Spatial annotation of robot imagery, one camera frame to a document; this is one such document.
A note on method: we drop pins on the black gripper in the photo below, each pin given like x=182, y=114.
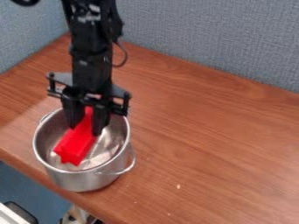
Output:
x=87, y=87

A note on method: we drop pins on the red elongated object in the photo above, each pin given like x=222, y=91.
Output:
x=76, y=141

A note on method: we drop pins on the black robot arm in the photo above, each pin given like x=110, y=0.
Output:
x=95, y=26

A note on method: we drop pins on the silver metal pot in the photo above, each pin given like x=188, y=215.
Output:
x=111, y=158

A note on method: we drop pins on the white patterned object under table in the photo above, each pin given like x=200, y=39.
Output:
x=79, y=216

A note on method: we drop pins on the black and white object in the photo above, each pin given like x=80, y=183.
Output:
x=14, y=214

